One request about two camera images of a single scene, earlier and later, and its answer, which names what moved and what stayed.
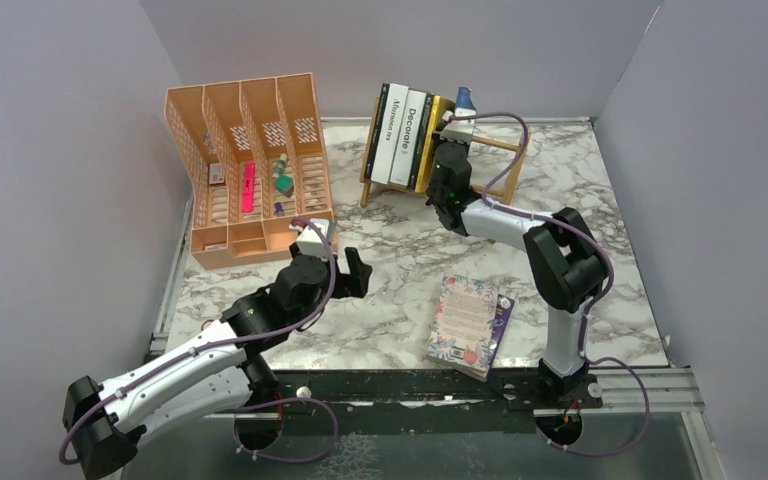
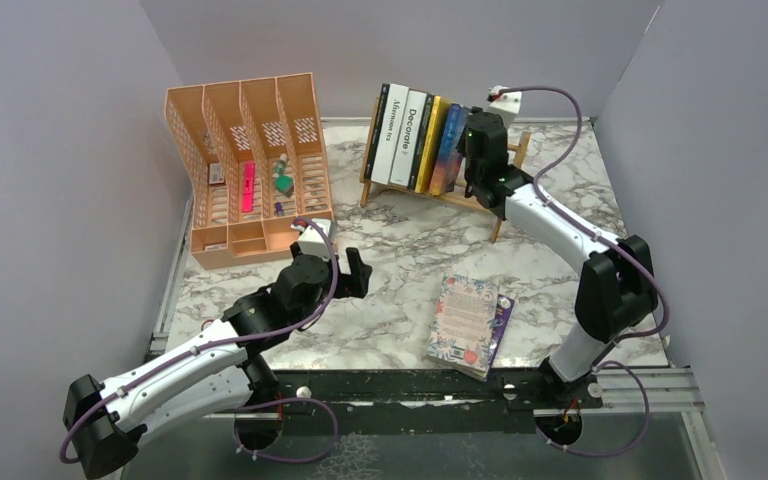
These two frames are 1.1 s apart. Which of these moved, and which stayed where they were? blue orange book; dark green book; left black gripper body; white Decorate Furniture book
Moved: blue orange book
Stayed: white Decorate Furniture book; dark green book; left black gripper body
